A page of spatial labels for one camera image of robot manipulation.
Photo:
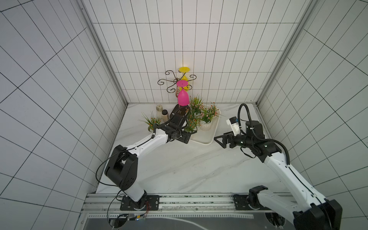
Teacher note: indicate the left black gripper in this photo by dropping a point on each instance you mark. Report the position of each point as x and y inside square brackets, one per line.
[184, 135]

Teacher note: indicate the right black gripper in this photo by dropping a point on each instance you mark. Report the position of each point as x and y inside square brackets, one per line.
[227, 139]

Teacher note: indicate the orange potted plant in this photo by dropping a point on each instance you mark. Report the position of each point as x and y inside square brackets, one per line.
[151, 121]

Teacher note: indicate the pink potted plant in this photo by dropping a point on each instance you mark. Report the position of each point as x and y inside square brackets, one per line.
[205, 123]

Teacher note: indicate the small red flower potted plant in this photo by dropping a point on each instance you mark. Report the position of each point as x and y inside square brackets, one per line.
[213, 111]

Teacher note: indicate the green potted plant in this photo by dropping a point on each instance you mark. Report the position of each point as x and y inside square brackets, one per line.
[196, 105]

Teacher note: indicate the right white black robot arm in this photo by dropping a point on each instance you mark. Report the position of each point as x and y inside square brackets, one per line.
[311, 211]

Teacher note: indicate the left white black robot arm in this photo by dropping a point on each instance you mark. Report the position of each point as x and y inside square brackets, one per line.
[122, 166]

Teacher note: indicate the white rectangular storage tray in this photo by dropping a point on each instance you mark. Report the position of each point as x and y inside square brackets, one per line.
[205, 137]

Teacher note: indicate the black cap spice bottle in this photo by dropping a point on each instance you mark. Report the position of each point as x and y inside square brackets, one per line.
[165, 115]

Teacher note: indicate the beige cap spice bottle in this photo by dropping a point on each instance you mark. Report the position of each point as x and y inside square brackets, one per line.
[159, 109]

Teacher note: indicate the pink plastic goblet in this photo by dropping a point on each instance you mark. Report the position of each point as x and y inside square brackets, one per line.
[182, 96]

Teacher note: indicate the black scroll goblet rack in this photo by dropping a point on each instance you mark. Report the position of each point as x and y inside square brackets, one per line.
[171, 84]

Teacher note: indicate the yellow plastic goblet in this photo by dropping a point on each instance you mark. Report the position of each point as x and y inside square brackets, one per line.
[184, 71]

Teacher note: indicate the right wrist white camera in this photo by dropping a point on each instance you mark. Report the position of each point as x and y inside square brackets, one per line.
[233, 123]

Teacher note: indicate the aluminium mounting rail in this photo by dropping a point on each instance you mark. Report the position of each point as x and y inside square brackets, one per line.
[171, 203]

